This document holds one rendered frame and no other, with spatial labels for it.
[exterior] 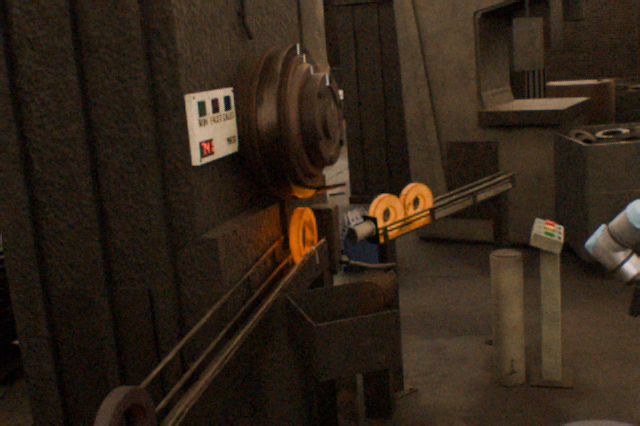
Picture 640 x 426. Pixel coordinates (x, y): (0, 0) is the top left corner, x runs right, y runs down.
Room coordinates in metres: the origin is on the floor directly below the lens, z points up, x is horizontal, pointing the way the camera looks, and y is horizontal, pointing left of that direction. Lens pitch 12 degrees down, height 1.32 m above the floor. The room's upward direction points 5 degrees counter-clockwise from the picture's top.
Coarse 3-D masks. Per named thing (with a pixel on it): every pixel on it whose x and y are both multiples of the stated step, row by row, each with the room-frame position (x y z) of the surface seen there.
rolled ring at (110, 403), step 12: (108, 396) 1.32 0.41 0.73; (120, 396) 1.31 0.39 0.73; (132, 396) 1.34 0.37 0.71; (144, 396) 1.38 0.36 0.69; (108, 408) 1.29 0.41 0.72; (120, 408) 1.30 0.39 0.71; (132, 408) 1.39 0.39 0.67; (144, 408) 1.38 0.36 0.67; (96, 420) 1.27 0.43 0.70; (108, 420) 1.27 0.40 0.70; (144, 420) 1.39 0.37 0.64; (156, 420) 1.41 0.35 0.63
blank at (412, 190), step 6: (408, 186) 2.85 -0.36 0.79; (414, 186) 2.84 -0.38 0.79; (420, 186) 2.86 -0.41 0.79; (426, 186) 2.88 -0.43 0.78; (402, 192) 2.84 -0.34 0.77; (408, 192) 2.82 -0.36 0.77; (414, 192) 2.84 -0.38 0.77; (420, 192) 2.86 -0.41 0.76; (426, 192) 2.88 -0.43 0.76; (402, 198) 2.82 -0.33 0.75; (408, 198) 2.82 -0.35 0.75; (420, 198) 2.89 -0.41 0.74; (426, 198) 2.88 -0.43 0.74; (408, 204) 2.82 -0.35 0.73; (420, 204) 2.89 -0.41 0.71; (426, 204) 2.88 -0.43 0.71; (408, 210) 2.82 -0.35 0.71; (420, 210) 2.87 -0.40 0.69; (414, 216) 2.84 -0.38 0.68; (414, 222) 2.84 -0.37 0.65; (420, 222) 2.86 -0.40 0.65
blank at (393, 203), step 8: (376, 200) 2.75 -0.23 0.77; (384, 200) 2.75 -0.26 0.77; (392, 200) 2.77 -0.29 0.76; (400, 200) 2.80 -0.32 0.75; (376, 208) 2.73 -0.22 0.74; (384, 208) 2.75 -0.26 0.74; (392, 208) 2.78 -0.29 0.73; (400, 208) 2.80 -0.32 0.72; (376, 216) 2.73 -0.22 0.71; (392, 216) 2.79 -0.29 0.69; (400, 216) 2.80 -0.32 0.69; (384, 224) 2.75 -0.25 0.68; (392, 232) 2.77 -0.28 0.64
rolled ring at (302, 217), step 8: (304, 208) 2.35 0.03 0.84; (296, 216) 2.31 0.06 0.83; (304, 216) 2.33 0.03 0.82; (312, 216) 2.41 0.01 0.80; (296, 224) 2.29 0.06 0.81; (304, 224) 2.42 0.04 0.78; (312, 224) 2.41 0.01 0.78; (296, 232) 2.28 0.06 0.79; (312, 232) 2.41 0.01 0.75; (296, 240) 2.27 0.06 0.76; (312, 240) 2.41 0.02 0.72; (296, 248) 2.27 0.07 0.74; (304, 248) 2.40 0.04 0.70; (296, 256) 2.28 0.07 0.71
